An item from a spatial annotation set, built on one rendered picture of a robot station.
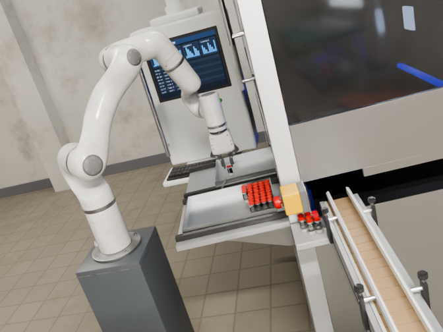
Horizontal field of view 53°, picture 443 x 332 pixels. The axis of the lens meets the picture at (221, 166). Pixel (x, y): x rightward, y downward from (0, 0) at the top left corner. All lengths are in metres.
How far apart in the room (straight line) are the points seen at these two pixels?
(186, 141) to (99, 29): 2.70
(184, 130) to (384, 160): 1.28
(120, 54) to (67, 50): 3.57
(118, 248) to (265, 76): 0.82
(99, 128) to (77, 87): 3.62
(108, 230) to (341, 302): 0.87
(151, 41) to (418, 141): 0.97
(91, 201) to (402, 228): 1.06
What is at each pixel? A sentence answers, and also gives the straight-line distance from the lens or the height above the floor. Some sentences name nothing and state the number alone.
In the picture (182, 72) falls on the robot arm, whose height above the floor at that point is 1.39.
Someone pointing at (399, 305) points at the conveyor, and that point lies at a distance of 1.08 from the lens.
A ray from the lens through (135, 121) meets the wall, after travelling 5.08.
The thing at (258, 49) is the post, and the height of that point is 1.46.
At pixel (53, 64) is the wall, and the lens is 5.24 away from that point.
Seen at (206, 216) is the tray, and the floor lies 0.88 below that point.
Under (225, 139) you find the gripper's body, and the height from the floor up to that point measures 1.06.
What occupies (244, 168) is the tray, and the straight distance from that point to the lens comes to 2.02.
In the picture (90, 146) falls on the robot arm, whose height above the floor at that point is 1.28.
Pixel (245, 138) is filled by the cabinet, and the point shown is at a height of 0.87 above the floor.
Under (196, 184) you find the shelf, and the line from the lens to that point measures 2.00.
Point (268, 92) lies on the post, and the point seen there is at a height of 1.33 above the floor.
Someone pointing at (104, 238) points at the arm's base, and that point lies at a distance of 1.68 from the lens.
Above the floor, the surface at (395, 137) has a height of 1.09.
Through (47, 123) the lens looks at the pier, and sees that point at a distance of 5.23.
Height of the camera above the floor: 1.65
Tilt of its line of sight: 21 degrees down
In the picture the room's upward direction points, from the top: 16 degrees counter-clockwise
